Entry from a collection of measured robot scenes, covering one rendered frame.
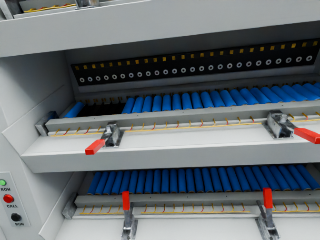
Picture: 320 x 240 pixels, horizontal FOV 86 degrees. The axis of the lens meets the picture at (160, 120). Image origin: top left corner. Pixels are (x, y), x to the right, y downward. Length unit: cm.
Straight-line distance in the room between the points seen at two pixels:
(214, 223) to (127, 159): 23
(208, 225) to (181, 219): 6
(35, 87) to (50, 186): 20
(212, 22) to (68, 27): 19
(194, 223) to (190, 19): 37
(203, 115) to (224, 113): 3
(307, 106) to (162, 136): 24
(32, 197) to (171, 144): 28
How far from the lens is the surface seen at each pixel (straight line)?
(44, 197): 43
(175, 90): 40
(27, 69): 41
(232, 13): 27
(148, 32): 26
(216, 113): 30
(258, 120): 33
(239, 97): 37
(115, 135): 29
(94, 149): 23
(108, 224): 44
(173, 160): 29
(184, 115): 30
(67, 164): 35
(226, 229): 42
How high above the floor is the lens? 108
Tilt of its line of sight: 16 degrees down
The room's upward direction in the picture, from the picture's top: 5 degrees counter-clockwise
